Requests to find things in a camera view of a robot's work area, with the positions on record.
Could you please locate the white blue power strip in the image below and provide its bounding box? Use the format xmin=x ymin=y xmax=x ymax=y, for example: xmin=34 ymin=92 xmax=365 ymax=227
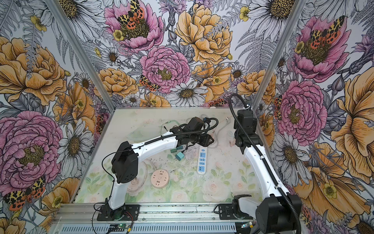
xmin=197 ymin=146 xmax=207 ymax=176

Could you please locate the pink charger plug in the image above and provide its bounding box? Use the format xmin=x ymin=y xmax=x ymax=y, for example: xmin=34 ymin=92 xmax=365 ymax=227
xmin=229 ymin=140 xmax=236 ymax=147

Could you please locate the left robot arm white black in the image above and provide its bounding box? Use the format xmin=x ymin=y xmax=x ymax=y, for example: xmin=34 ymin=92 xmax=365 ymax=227
xmin=99 ymin=117 xmax=219 ymax=220

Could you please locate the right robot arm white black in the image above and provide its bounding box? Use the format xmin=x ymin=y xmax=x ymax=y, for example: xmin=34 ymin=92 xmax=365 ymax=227
xmin=232 ymin=109 xmax=302 ymax=234

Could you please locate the teal charger plug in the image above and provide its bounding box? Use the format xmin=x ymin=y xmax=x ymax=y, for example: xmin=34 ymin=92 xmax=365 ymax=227
xmin=175 ymin=152 xmax=185 ymax=161

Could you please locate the round pink power socket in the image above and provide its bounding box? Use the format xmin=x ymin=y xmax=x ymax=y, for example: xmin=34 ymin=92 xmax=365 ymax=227
xmin=151 ymin=169 xmax=169 ymax=189

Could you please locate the white power strip cable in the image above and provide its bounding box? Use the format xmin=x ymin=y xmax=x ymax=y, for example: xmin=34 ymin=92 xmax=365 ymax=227
xmin=211 ymin=116 xmax=232 ymax=148

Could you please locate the green thin cable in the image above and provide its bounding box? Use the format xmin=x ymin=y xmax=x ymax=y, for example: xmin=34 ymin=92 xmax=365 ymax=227
xmin=159 ymin=119 xmax=182 ymax=138

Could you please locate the clear pink socket cable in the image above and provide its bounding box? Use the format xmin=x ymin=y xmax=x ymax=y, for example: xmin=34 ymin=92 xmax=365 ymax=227
xmin=125 ymin=159 xmax=153 ymax=197

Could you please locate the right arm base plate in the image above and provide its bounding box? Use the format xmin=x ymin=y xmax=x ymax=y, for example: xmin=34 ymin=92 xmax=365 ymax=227
xmin=214 ymin=203 xmax=254 ymax=220

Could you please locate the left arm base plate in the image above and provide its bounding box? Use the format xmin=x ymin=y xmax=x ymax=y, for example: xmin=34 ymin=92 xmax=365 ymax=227
xmin=97 ymin=204 xmax=141 ymax=221

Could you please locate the aluminium front rail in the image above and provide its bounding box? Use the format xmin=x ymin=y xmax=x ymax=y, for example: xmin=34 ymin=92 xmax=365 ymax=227
xmin=49 ymin=202 xmax=261 ymax=234

